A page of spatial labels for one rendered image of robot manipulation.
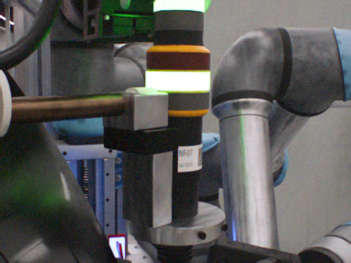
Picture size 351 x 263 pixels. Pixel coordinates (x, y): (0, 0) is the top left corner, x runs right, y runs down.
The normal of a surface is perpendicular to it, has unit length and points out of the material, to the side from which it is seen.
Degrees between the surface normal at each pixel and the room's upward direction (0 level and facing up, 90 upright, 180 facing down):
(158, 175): 90
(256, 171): 67
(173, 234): 90
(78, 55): 90
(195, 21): 90
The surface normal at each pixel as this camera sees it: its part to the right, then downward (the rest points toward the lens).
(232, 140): -0.59, -0.19
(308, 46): 0.11, -0.36
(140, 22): 0.39, 0.13
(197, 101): 0.59, 0.11
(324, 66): 0.11, 0.15
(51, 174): 0.58, -0.65
